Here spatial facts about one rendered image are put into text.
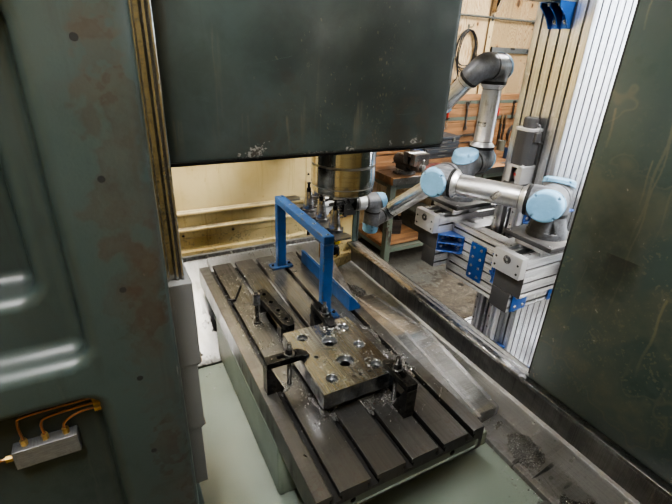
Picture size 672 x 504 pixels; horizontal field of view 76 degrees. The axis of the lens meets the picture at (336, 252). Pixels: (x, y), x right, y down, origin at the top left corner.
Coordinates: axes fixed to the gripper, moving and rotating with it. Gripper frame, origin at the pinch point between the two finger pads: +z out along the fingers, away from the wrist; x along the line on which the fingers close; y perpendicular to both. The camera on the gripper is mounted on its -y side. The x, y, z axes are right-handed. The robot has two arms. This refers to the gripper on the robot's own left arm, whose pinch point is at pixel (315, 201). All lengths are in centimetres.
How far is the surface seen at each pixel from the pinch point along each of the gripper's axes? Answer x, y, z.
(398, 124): -79, -44, 19
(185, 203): 35, 7, 48
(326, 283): -41.4, 15.8, 14.4
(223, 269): 11.1, 30.8, 37.7
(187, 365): -89, -1, 69
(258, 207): 35.2, 12.4, 13.6
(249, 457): -63, 60, 50
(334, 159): -72, -35, 30
